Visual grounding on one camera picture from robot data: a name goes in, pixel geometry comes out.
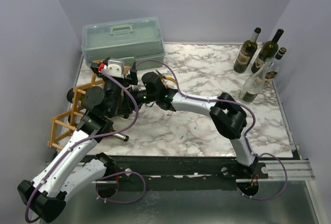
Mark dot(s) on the yellow handled pliers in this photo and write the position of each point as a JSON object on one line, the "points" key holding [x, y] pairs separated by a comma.
{"points": [[164, 78]]}

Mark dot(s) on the clear glass bottle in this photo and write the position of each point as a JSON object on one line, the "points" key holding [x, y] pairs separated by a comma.
{"points": [[255, 82]]}

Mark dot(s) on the small dark cap bottle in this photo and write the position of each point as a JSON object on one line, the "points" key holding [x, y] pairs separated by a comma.
{"points": [[272, 72]]}

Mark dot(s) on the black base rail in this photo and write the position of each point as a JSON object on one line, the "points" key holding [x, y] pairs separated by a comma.
{"points": [[177, 173]]}

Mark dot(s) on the green bottle back right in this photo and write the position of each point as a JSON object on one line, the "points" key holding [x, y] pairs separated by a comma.
{"points": [[269, 49]]}

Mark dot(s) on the bottle in rack bottom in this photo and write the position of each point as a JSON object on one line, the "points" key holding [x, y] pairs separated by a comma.
{"points": [[119, 136]]}

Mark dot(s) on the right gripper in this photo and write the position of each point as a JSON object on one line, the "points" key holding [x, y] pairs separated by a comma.
{"points": [[123, 102]]}

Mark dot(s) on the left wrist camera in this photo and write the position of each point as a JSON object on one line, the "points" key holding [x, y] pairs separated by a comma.
{"points": [[113, 67]]}

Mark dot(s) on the dark green wine bottle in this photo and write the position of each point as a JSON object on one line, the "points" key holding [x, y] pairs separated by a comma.
{"points": [[70, 96]]}

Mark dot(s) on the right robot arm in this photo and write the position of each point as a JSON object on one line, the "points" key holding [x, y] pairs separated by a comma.
{"points": [[227, 115]]}

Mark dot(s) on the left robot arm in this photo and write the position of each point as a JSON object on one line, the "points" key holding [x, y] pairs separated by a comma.
{"points": [[48, 193]]}

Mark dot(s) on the green plastic toolbox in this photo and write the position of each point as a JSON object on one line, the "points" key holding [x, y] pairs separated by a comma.
{"points": [[129, 40]]}

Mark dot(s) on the wooden wine rack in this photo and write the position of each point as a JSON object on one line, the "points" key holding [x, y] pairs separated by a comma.
{"points": [[72, 112]]}

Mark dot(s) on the brown label wine bottle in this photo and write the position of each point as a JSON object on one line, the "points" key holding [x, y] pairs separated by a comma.
{"points": [[247, 52]]}

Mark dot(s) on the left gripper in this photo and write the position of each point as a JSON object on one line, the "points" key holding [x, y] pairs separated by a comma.
{"points": [[132, 80]]}

